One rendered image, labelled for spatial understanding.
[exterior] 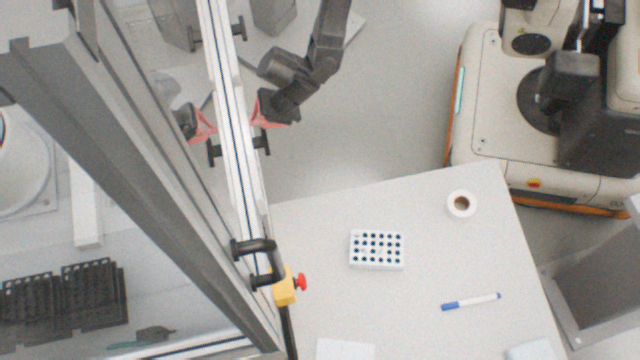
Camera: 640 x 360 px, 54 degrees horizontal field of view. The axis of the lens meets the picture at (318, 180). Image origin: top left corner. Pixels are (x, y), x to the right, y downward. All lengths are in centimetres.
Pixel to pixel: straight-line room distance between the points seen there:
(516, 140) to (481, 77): 26
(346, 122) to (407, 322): 118
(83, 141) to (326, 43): 94
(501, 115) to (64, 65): 202
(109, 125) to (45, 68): 6
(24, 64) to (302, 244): 125
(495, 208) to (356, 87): 113
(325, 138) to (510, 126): 70
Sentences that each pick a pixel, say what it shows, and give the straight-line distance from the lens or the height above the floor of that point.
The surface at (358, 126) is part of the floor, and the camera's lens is 246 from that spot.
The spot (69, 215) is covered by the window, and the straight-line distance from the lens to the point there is 49.
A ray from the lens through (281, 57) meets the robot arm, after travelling 126.
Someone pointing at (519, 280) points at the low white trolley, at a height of 76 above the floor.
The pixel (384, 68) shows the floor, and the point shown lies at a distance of 260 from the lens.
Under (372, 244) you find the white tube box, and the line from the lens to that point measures 149.
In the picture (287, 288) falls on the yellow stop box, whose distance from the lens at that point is 132.
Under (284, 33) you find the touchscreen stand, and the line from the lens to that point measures 264.
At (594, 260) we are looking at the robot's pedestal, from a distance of 205.
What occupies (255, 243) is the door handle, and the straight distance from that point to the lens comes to 69.
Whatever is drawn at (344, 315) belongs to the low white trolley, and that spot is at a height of 76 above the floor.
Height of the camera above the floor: 220
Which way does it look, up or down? 68 degrees down
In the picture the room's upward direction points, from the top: 4 degrees counter-clockwise
